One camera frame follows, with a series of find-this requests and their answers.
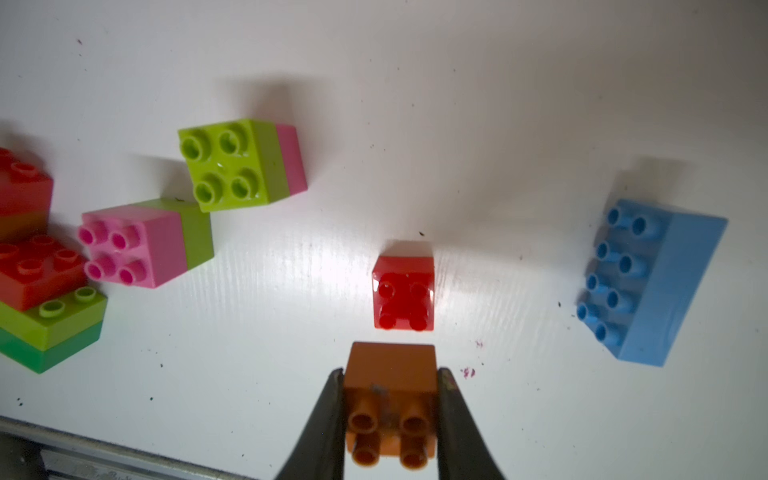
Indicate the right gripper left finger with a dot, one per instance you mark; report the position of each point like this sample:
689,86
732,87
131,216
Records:
319,451

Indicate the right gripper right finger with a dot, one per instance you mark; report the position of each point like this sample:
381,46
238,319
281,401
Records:
461,452

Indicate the light blue long lego brick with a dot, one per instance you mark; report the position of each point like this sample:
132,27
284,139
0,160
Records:
647,265

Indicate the pink lego brick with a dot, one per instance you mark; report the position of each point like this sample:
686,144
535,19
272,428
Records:
292,158
133,245

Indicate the lime green lego brick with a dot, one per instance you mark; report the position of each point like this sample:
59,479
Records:
57,320

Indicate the small red lego brick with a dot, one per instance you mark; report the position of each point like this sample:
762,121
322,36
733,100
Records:
38,269

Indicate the red long lego brick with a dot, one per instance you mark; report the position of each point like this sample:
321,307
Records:
24,187

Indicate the dark green lego brick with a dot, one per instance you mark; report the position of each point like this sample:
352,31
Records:
39,361

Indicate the orange brown lego brick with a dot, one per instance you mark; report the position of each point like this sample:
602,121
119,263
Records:
18,227

